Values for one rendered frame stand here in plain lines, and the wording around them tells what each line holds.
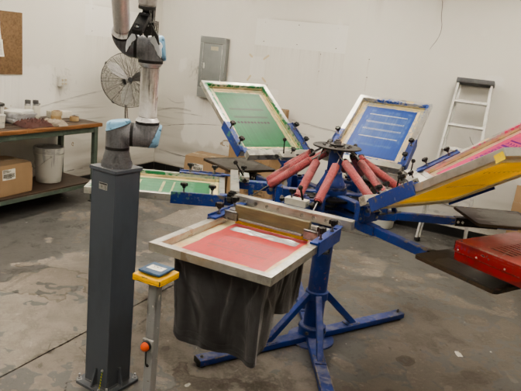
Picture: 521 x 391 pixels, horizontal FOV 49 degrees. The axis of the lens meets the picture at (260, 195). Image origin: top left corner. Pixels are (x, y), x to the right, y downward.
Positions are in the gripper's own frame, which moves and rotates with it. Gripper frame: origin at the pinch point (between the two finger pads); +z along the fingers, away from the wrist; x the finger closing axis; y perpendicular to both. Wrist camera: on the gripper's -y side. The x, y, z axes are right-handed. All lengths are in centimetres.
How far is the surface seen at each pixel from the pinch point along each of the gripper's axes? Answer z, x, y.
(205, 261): 70, -43, -32
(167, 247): 71, -25, -26
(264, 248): 77, -63, 0
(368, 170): 64, -106, 95
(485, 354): 182, -211, 110
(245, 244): 77, -54, 1
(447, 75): 60, -185, 426
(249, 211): 73, -49, 28
